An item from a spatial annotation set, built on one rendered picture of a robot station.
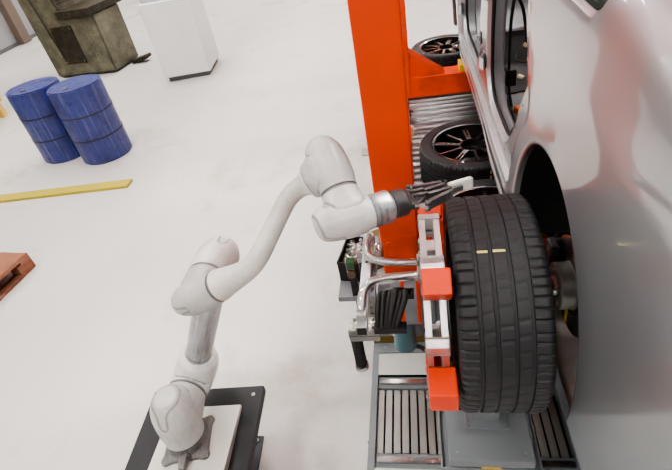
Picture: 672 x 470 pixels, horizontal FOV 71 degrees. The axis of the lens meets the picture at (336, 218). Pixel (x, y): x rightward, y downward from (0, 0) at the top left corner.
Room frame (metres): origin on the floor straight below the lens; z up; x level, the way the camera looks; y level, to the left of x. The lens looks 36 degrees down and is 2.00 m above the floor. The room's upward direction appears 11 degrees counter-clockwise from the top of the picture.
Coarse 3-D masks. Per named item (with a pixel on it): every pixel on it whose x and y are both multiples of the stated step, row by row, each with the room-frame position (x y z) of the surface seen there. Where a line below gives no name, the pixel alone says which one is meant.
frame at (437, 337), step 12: (420, 216) 1.14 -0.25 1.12; (432, 216) 1.13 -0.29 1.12; (420, 228) 1.08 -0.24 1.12; (432, 228) 1.11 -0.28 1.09; (420, 240) 1.03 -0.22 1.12; (420, 252) 0.98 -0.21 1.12; (420, 264) 0.94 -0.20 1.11; (432, 264) 0.93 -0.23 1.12; (444, 264) 0.92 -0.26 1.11; (444, 300) 0.86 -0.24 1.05; (444, 312) 0.83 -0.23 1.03; (432, 324) 1.14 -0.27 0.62; (444, 324) 0.81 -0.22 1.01; (432, 336) 0.80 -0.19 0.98; (444, 336) 0.79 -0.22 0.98; (432, 348) 0.78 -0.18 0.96; (444, 348) 0.77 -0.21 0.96; (432, 360) 0.78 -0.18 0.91; (444, 360) 0.77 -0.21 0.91
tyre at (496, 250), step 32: (448, 224) 1.03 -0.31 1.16; (480, 224) 0.98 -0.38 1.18; (512, 224) 0.95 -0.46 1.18; (480, 256) 0.88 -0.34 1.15; (512, 256) 0.86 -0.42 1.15; (544, 256) 0.84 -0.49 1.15; (480, 288) 0.82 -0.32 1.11; (512, 288) 0.80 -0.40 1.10; (544, 288) 0.78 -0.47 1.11; (480, 320) 0.77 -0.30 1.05; (512, 320) 0.74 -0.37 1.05; (544, 320) 0.73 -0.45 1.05; (480, 352) 0.73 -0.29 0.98; (512, 352) 0.70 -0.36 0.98; (544, 352) 0.69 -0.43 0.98; (480, 384) 0.70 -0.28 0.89; (512, 384) 0.68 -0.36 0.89; (544, 384) 0.66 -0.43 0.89
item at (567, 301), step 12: (564, 240) 1.09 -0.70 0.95; (564, 252) 1.08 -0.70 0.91; (552, 264) 1.05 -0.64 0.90; (564, 264) 1.01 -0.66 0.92; (564, 276) 0.97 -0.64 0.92; (564, 288) 0.94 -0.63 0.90; (576, 288) 0.94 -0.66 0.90; (564, 300) 0.93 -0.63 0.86; (576, 300) 0.92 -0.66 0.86; (576, 312) 0.91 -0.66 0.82; (576, 324) 0.90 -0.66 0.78; (576, 336) 0.88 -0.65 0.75
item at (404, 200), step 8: (392, 192) 1.01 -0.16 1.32; (400, 192) 1.01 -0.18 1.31; (408, 192) 1.04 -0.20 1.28; (400, 200) 0.99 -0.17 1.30; (408, 200) 0.99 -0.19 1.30; (416, 200) 0.99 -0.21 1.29; (424, 200) 1.00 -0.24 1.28; (400, 208) 0.97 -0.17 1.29; (408, 208) 0.98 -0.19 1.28; (416, 208) 0.98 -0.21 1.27; (400, 216) 0.98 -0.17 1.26
